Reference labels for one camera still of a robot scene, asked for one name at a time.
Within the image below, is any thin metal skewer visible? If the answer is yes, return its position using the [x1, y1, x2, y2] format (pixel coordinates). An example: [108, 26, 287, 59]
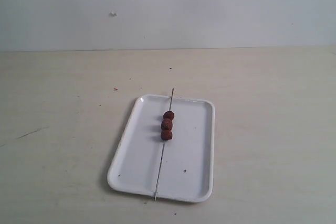
[154, 88, 174, 200]

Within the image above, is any red date piece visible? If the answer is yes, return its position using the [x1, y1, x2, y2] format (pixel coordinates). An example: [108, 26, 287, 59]
[163, 111, 175, 121]
[160, 130, 173, 141]
[161, 118, 173, 131]

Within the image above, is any white rectangular plastic tray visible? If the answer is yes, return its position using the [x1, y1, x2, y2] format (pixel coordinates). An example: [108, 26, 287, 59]
[107, 94, 215, 203]

